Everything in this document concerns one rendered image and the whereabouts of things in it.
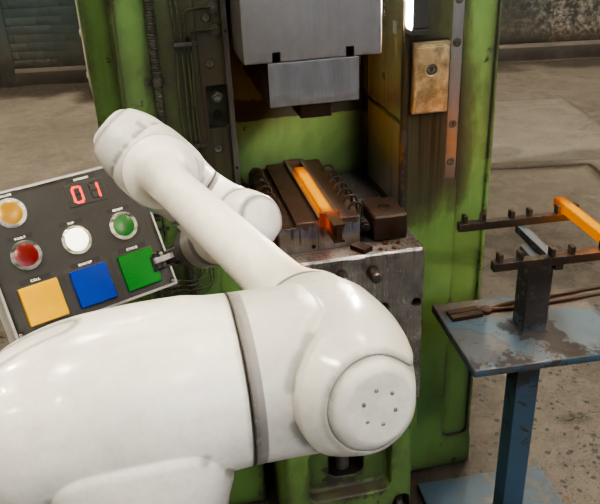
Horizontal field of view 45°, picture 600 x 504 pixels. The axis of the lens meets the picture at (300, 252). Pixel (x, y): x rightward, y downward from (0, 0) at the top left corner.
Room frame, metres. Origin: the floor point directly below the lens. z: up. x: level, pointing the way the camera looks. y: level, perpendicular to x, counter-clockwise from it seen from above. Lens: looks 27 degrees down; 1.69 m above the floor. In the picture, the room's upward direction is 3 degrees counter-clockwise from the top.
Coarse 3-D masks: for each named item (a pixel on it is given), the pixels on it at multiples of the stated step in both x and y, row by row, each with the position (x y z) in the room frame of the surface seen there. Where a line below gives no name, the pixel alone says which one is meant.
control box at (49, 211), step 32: (0, 192) 1.29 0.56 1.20; (32, 192) 1.31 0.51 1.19; (64, 192) 1.34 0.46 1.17; (96, 192) 1.37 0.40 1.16; (0, 224) 1.25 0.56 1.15; (32, 224) 1.28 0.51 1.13; (64, 224) 1.30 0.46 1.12; (96, 224) 1.33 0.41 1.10; (0, 256) 1.21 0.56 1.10; (64, 256) 1.27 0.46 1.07; (96, 256) 1.29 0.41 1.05; (0, 288) 1.18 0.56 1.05; (64, 288) 1.23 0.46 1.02; (160, 288) 1.31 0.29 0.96
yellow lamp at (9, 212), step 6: (6, 204) 1.27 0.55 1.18; (12, 204) 1.28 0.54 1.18; (18, 204) 1.28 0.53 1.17; (0, 210) 1.26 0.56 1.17; (6, 210) 1.27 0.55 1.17; (12, 210) 1.27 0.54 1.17; (18, 210) 1.28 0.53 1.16; (0, 216) 1.26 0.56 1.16; (6, 216) 1.26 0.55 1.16; (12, 216) 1.26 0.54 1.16; (18, 216) 1.27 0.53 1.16; (6, 222) 1.25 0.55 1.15; (12, 222) 1.26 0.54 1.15
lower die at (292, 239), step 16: (288, 160) 1.96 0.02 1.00; (304, 160) 1.97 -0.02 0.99; (256, 176) 1.89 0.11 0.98; (272, 176) 1.86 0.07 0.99; (288, 176) 1.85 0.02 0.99; (320, 176) 1.84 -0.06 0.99; (272, 192) 1.77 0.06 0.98; (288, 192) 1.74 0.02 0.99; (304, 192) 1.71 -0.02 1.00; (336, 192) 1.72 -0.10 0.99; (288, 208) 1.63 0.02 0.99; (304, 208) 1.63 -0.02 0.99; (336, 208) 1.62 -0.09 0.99; (352, 208) 1.61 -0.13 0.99; (288, 224) 1.56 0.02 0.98; (304, 224) 1.54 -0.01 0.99; (352, 224) 1.56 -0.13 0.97; (288, 240) 1.53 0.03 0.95; (304, 240) 1.54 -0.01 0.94; (320, 240) 1.55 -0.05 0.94; (352, 240) 1.56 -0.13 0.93
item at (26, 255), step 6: (18, 246) 1.24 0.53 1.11; (24, 246) 1.24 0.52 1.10; (30, 246) 1.25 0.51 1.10; (18, 252) 1.23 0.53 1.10; (24, 252) 1.23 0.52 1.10; (30, 252) 1.24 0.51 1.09; (36, 252) 1.24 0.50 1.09; (18, 258) 1.22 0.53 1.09; (24, 258) 1.23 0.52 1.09; (30, 258) 1.23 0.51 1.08; (36, 258) 1.24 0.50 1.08; (24, 264) 1.22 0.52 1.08; (30, 264) 1.23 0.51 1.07
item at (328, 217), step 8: (296, 168) 1.86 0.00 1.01; (304, 168) 1.86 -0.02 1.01; (304, 176) 1.80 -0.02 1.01; (304, 184) 1.74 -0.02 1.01; (312, 184) 1.74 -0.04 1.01; (312, 192) 1.69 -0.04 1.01; (320, 192) 1.68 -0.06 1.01; (312, 200) 1.66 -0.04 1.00; (320, 200) 1.63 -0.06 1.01; (320, 208) 1.58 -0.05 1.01; (328, 208) 1.58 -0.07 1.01; (320, 216) 1.54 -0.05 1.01; (328, 216) 1.51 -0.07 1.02; (336, 216) 1.51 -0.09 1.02; (320, 224) 1.54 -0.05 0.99; (328, 224) 1.53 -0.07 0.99; (336, 224) 1.46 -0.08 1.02; (344, 224) 1.46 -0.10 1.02; (328, 232) 1.51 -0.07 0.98; (336, 232) 1.46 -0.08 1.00; (336, 240) 1.46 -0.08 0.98; (344, 240) 1.46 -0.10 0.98
